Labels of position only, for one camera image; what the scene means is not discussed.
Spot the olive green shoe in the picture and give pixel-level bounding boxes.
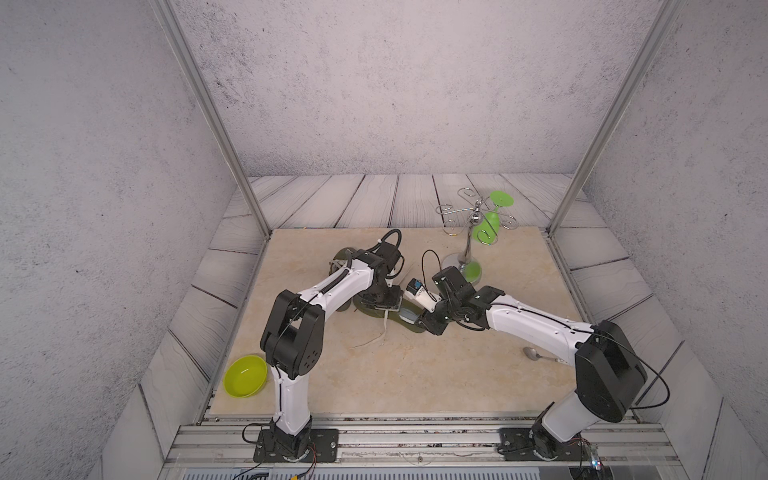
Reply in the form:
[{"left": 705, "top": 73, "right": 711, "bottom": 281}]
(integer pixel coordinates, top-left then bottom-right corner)
[
  {"left": 352, "top": 297, "right": 426, "bottom": 348},
  {"left": 329, "top": 247, "right": 357, "bottom": 312}
]

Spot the grey insole one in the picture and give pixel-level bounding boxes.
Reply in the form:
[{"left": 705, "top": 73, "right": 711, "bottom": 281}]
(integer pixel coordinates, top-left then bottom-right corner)
[{"left": 398, "top": 303, "right": 423, "bottom": 325}]

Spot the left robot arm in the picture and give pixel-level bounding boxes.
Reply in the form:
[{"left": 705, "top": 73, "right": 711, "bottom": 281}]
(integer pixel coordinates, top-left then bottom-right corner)
[{"left": 254, "top": 229, "right": 404, "bottom": 463}]

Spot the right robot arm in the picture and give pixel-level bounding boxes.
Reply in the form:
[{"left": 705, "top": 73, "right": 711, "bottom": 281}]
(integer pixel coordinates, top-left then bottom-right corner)
[{"left": 405, "top": 266, "right": 654, "bottom": 461}]

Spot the small grey spoon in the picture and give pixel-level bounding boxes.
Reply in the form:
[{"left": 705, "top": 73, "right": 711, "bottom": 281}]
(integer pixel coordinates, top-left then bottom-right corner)
[{"left": 523, "top": 347, "right": 566, "bottom": 364}]

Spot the chrome metal stand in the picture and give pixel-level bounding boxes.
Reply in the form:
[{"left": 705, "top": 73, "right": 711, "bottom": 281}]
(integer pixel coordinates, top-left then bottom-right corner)
[{"left": 436, "top": 187, "right": 519, "bottom": 284}]

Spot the green plastic bowl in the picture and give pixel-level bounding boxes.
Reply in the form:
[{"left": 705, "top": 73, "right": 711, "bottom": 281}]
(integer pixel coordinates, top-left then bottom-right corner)
[{"left": 223, "top": 355, "right": 269, "bottom": 398}]

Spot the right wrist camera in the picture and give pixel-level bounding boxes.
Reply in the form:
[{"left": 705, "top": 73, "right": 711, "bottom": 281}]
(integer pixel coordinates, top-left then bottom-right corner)
[{"left": 403, "top": 278, "right": 442, "bottom": 312}]

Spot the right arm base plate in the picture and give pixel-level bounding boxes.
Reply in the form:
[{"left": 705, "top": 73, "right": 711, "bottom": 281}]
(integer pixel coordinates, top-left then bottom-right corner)
[{"left": 497, "top": 428, "right": 591, "bottom": 463}]

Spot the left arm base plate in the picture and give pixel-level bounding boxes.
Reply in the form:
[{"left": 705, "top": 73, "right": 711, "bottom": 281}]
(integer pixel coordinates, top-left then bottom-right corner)
[{"left": 253, "top": 427, "right": 339, "bottom": 463}]

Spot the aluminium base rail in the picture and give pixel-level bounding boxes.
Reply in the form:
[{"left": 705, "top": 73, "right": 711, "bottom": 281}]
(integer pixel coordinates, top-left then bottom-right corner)
[{"left": 161, "top": 415, "right": 687, "bottom": 479}]

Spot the left aluminium frame post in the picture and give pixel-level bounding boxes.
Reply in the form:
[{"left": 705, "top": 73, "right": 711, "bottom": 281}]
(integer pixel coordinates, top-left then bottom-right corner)
[{"left": 150, "top": 0, "right": 272, "bottom": 238}]

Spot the aluminium frame post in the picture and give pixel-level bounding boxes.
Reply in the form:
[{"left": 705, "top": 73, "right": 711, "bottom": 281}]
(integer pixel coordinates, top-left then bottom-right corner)
[
  {"left": 546, "top": 0, "right": 685, "bottom": 238},
  {"left": 150, "top": 0, "right": 272, "bottom": 238}
]

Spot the right aluminium frame post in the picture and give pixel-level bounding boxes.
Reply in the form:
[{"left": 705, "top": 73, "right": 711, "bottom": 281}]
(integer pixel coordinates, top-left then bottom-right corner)
[{"left": 546, "top": 0, "right": 685, "bottom": 238}]

